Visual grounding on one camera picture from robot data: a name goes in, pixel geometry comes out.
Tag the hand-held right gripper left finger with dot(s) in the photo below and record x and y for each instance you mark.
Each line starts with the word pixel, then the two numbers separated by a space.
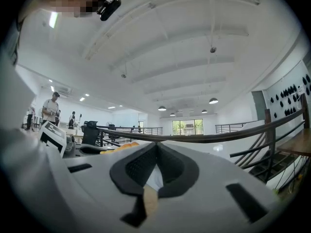
pixel 97 190

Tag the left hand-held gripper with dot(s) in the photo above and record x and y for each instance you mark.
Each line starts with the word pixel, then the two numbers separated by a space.
pixel 52 136

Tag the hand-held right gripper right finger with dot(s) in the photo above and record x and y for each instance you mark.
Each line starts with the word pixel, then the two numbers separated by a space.
pixel 206 198

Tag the black office chair with jacket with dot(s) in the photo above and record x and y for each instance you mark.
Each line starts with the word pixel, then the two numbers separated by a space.
pixel 90 132

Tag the straight black railing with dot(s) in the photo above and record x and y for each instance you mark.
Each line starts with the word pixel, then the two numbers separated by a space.
pixel 233 125
pixel 145 129

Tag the curved black metal railing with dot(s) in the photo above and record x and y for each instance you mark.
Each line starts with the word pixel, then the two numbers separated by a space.
pixel 194 138

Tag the ceiling air conditioner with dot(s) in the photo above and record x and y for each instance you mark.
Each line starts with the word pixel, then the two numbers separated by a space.
pixel 64 90

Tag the large window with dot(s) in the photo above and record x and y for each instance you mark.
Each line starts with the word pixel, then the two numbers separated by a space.
pixel 187 127

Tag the black metal staircase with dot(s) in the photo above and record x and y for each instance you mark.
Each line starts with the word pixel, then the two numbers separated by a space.
pixel 274 166

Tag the wooden side table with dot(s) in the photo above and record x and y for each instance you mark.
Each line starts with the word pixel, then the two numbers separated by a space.
pixel 298 142

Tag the white pegboard with black holders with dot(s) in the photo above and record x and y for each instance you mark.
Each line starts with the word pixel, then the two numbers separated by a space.
pixel 279 86

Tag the black head-mounted camera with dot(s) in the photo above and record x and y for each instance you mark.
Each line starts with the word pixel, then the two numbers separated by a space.
pixel 109 7

